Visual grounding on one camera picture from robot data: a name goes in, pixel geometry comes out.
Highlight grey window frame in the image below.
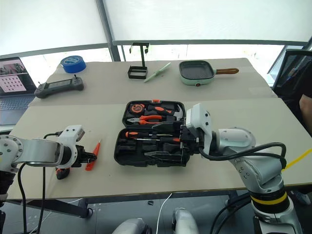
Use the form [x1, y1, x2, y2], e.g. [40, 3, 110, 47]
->
[0, 0, 312, 62]

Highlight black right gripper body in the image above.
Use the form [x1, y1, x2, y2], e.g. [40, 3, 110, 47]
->
[179, 123, 205, 167]

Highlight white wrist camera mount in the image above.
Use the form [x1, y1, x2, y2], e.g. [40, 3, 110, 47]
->
[57, 124, 86, 169]
[185, 102, 215, 159]

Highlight black cable bundle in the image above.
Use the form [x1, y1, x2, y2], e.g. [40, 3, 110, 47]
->
[211, 193, 254, 234]

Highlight pale green plastic stick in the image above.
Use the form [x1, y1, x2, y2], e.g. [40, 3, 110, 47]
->
[143, 62, 172, 83]

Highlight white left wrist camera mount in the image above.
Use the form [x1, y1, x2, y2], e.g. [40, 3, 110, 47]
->
[57, 124, 86, 169]

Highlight silver rounded leg shell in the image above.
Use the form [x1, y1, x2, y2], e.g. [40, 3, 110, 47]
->
[112, 217, 152, 234]
[171, 207, 199, 234]

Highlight black handheld controller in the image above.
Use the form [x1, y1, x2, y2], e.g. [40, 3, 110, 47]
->
[33, 74, 85, 99]

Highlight black metal stand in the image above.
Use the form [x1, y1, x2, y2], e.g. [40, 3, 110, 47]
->
[127, 42, 151, 80]

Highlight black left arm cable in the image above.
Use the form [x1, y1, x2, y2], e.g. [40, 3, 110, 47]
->
[17, 162, 28, 234]
[39, 131, 63, 230]

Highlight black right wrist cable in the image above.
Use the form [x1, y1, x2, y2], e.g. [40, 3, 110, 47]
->
[197, 142, 288, 172]

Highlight blue tape roll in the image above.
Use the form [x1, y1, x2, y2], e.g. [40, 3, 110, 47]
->
[60, 55, 87, 74]

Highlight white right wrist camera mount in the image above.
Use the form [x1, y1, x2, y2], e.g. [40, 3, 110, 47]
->
[185, 102, 215, 159]

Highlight black plastic tool case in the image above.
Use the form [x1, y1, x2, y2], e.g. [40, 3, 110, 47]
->
[114, 99, 193, 168]

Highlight thin white cable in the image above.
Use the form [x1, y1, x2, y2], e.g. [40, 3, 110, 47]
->
[156, 192, 174, 234]

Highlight black office chair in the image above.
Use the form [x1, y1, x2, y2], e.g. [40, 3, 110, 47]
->
[267, 48, 312, 98]

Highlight screwdriver black orange handle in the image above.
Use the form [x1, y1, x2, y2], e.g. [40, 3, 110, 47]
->
[133, 136, 182, 145]

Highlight pale green electric pan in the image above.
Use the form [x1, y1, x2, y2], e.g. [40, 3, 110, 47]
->
[178, 60, 240, 88]

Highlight orange black utility knife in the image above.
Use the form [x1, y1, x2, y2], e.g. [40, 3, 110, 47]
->
[55, 166, 72, 181]

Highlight orange test pen screwdriver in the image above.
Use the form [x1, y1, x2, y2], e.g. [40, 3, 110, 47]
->
[85, 139, 102, 172]

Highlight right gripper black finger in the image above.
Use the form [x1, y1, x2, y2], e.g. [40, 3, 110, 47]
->
[151, 120, 182, 134]
[144, 150, 183, 163]

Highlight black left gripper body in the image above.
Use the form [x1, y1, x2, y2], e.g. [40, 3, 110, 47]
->
[72, 144, 88, 168]

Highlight screwdriver with orange handle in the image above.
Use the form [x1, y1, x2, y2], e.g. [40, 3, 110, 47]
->
[124, 131, 171, 138]

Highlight open laptop computer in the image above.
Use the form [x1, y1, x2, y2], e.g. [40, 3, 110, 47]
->
[0, 57, 38, 126]

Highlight person in black shirt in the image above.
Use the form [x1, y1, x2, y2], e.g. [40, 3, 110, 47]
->
[277, 36, 312, 137]

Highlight claw hammer orange black handle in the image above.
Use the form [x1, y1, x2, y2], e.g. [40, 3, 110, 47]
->
[145, 104, 186, 122]

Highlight pliers with orange handles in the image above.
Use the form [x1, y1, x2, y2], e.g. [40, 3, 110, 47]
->
[126, 115, 163, 126]

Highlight orange black tape measure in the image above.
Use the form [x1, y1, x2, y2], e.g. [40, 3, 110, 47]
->
[129, 103, 146, 114]

